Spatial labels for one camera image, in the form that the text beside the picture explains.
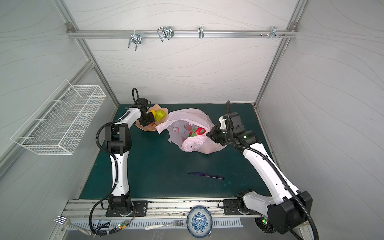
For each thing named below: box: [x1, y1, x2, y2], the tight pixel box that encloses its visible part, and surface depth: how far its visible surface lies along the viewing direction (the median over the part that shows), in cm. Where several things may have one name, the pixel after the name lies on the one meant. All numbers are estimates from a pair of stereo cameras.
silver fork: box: [54, 216, 92, 236], surface depth 71 cm
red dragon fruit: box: [189, 127, 207, 138], surface depth 95 cm
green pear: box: [155, 109, 166, 122], surface depth 109 cm
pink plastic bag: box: [155, 108, 227, 154], surface depth 87 cm
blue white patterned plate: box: [186, 206, 213, 239], surface depth 70 cm
